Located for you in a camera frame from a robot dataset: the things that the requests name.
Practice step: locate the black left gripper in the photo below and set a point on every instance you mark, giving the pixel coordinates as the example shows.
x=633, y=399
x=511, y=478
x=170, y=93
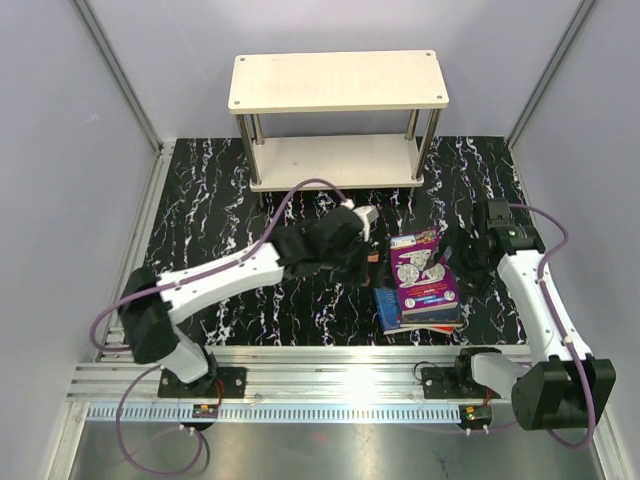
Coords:
x=367, y=272

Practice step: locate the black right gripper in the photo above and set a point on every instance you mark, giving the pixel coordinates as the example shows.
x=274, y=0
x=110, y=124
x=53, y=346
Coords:
x=474, y=283

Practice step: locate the purple cover book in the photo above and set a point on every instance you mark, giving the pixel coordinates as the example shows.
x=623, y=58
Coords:
x=426, y=290

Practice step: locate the blue orange sunset book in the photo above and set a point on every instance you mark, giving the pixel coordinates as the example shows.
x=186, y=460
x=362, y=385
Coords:
x=388, y=310

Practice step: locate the red treehouse book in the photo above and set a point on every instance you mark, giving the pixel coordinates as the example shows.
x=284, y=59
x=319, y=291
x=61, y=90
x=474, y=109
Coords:
x=443, y=329

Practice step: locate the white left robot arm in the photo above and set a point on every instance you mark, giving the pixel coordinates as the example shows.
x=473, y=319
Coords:
x=154, y=306

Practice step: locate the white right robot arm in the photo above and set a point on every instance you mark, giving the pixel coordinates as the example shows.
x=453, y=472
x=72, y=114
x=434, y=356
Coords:
x=566, y=386

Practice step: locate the white two-tier shelf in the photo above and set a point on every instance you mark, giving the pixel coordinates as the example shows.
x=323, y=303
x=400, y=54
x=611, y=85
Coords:
x=312, y=83

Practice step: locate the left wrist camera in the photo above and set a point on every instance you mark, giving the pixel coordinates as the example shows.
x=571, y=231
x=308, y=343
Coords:
x=368, y=215

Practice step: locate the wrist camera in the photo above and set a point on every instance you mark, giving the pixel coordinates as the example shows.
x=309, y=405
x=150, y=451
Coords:
x=491, y=213
x=368, y=215

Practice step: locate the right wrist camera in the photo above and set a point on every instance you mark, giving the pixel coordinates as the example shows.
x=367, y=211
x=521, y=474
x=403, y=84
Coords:
x=491, y=213

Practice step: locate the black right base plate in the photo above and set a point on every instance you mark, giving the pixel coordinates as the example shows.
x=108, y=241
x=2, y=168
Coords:
x=443, y=383

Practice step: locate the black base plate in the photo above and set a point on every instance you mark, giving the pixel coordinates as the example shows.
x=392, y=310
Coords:
x=443, y=383
x=229, y=381

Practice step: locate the aluminium front rail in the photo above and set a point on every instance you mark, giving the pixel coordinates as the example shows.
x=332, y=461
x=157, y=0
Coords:
x=364, y=374

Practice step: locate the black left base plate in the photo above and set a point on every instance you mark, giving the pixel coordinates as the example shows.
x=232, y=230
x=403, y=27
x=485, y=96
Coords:
x=229, y=381

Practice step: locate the white slotted cable duct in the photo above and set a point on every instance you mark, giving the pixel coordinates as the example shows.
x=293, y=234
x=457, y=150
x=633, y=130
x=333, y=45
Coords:
x=276, y=413

